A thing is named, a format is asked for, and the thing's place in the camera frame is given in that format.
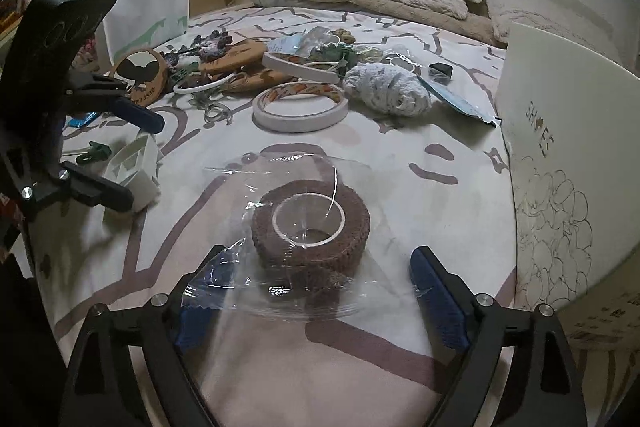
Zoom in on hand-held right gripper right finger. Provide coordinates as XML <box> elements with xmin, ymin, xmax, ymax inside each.
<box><xmin>409</xmin><ymin>246</ymin><xmax>588</xmax><ymax>427</ymax></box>

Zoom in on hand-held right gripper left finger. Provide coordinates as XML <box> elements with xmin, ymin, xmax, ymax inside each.
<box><xmin>59</xmin><ymin>244</ymin><xmax>236</xmax><ymax>427</ymax></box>

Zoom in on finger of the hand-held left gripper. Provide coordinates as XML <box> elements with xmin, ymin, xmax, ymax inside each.
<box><xmin>15</xmin><ymin>161</ymin><xmax>136</xmax><ymax>223</ymax></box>
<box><xmin>65</xmin><ymin>74</ymin><xmax>166</xmax><ymax>134</ymax></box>

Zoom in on white plastic holder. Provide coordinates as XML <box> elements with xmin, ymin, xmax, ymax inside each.
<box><xmin>102</xmin><ymin>133</ymin><xmax>162</xmax><ymax>212</ymax></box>

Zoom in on brown bandage roll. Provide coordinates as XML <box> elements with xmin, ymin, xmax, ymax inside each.
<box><xmin>182</xmin><ymin>151</ymin><xmax>436</xmax><ymax>322</ymax></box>

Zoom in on white shoe box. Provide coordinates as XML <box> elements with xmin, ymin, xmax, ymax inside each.
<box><xmin>494</xmin><ymin>21</ymin><xmax>640</xmax><ymax>358</ymax></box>

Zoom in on green clothespin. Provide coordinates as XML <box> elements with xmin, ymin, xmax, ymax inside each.
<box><xmin>75</xmin><ymin>141</ymin><xmax>112</xmax><ymax>165</ymax></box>

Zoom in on panda cork coaster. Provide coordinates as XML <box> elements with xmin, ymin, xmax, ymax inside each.
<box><xmin>109</xmin><ymin>48</ymin><xmax>168</xmax><ymax>108</ymax></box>

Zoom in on small blue packet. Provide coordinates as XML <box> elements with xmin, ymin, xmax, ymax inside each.
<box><xmin>65</xmin><ymin>112</ymin><xmax>101</xmax><ymax>128</ymax></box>

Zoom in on clear plastic scissors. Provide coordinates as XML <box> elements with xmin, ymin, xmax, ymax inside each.
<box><xmin>202</xmin><ymin>102</ymin><xmax>233</xmax><ymax>128</ymax></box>

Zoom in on bunny print bedsheet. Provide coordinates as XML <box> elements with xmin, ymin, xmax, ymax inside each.
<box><xmin>25</xmin><ymin>4</ymin><xmax>521</xmax><ymax>427</ymax></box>

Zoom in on purple crochet coaster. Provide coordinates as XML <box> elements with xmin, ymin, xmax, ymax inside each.
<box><xmin>192</xmin><ymin>29</ymin><xmax>233</xmax><ymax>58</ymax></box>

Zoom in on plain cork coaster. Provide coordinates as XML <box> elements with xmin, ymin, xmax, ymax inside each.
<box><xmin>200</xmin><ymin>38</ymin><xmax>268</xmax><ymax>75</ymax></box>
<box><xmin>222</xmin><ymin>69</ymin><xmax>288</xmax><ymax>95</ymax></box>

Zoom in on patterned white tape roll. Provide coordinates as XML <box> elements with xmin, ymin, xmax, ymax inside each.
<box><xmin>251</xmin><ymin>82</ymin><xmax>350</xmax><ymax>134</ymax></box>

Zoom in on white wide band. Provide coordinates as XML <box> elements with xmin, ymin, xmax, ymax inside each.
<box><xmin>261</xmin><ymin>51</ymin><xmax>346</xmax><ymax>85</ymax></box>

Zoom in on blue white mask packet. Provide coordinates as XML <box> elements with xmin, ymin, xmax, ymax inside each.
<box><xmin>270</xmin><ymin>34</ymin><xmax>311</xmax><ymax>58</ymax></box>
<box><xmin>417</xmin><ymin>74</ymin><xmax>502</xmax><ymax>128</ymax></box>

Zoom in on green knitted plant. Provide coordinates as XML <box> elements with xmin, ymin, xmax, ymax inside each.
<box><xmin>310</xmin><ymin>44</ymin><xmax>361</xmax><ymax>68</ymax></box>

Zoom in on white yarn ball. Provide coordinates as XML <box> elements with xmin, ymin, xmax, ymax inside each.
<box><xmin>344</xmin><ymin>62</ymin><xmax>432</xmax><ymax>116</ymax></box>

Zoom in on beige blanket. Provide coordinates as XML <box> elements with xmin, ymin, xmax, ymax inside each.
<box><xmin>252</xmin><ymin>0</ymin><xmax>511</xmax><ymax>45</ymax></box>

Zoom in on wide quilted beige pillow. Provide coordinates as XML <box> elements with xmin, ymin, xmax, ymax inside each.
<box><xmin>486</xmin><ymin>0</ymin><xmax>613</xmax><ymax>52</ymax></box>

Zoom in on white hoop ring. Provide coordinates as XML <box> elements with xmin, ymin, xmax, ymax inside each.
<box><xmin>172</xmin><ymin>71</ymin><xmax>237</xmax><ymax>95</ymax></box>

